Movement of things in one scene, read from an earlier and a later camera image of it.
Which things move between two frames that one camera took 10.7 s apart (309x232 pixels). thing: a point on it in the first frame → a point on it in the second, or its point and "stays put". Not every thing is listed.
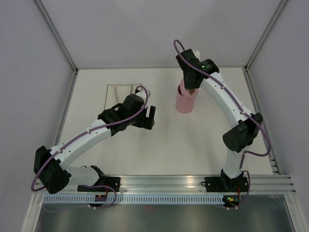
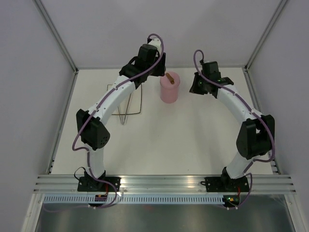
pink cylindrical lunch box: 183,104 → 169,88
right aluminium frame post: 279,9 stays put
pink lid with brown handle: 188,94 → 171,79
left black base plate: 114,182 stays put
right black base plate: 225,184 stays put
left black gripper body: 142,121 → 159,70
